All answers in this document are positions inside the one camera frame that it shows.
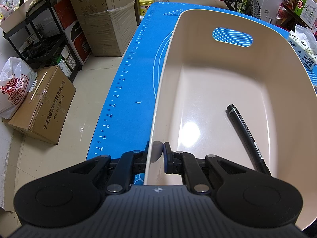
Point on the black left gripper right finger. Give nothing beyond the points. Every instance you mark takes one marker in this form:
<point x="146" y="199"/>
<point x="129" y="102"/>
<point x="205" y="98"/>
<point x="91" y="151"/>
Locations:
<point x="246" y="196"/>

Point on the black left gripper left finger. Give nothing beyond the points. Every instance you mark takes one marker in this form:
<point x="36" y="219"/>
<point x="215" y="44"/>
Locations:
<point x="72" y="195"/>

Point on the black marker pen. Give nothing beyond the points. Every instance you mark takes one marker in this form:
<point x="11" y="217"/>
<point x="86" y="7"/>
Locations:
<point x="247" y="139"/>

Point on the beige plastic storage bin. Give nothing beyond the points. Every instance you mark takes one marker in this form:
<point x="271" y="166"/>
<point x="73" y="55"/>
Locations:
<point x="215" y="59"/>

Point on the brown cardboard box on floor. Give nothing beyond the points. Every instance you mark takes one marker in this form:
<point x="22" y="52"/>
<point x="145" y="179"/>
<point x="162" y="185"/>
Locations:
<point x="43" y="112"/>

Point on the blue silicone baking mat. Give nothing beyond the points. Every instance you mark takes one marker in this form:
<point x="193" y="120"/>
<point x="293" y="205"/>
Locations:
<point x="125" y="122"/>

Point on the white red plastic bag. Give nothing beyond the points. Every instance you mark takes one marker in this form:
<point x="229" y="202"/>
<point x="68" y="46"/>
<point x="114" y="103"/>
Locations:
<point x="17" y="78"/>

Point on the black metal shelf rack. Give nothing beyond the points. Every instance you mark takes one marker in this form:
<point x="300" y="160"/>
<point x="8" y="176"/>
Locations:
<point x="41" y="42"/>

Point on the white tissue pack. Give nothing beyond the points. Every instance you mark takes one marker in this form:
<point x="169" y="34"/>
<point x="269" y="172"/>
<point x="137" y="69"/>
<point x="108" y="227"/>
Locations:
<point x="303" y="42"/>

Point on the large stacked cardboard box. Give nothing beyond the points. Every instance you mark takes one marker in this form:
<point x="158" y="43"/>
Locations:
<point x="108" y="25"/>

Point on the green white carton box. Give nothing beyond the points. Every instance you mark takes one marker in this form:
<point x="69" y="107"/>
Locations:
<point x="306" y="10"/>

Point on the yellow oil jug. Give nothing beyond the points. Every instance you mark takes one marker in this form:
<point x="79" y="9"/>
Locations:
<point x="144" y="6"/>

